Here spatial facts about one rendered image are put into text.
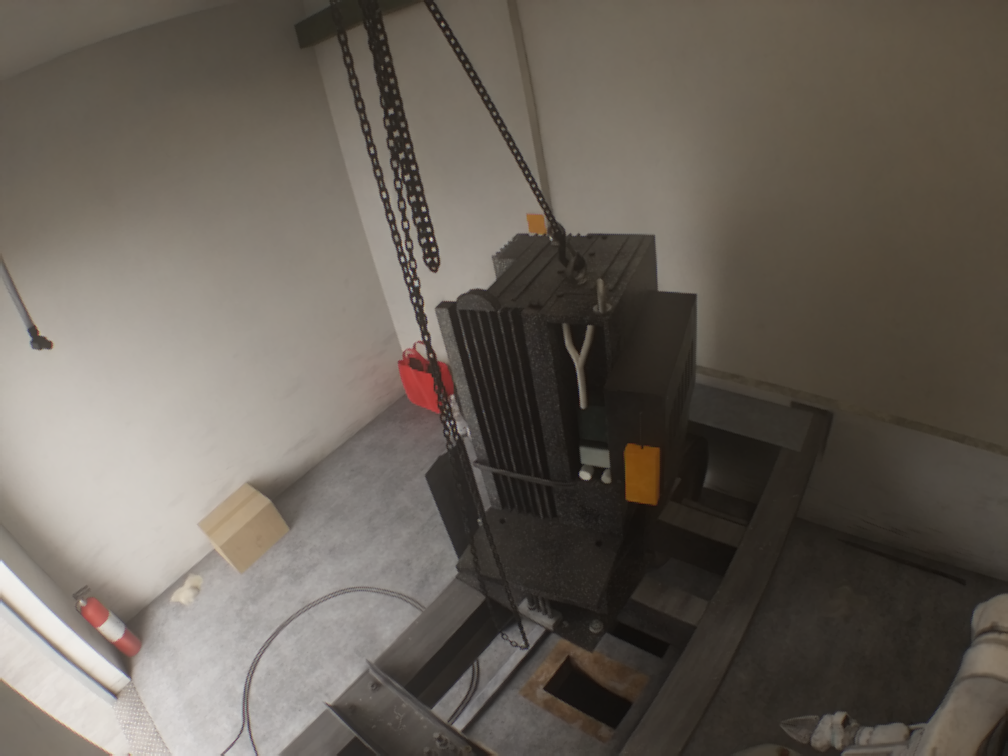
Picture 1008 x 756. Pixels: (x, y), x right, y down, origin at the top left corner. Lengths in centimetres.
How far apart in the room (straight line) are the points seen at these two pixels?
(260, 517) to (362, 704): 171
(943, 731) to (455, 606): 144
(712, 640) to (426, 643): 88
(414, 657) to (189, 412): 199
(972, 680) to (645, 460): 78
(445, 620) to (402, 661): 20
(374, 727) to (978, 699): 146
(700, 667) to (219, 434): 274
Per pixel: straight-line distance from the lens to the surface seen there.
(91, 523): 326
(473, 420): 145
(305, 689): 267
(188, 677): 310
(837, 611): 259
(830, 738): 155
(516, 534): 162
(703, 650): 165
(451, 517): 184
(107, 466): 314
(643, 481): 121
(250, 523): 317
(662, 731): 155
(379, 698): 172
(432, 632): 177
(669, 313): 136
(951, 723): 94
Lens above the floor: 214
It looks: 34 degrees down
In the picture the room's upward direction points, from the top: 13 degrees counter-clockwise
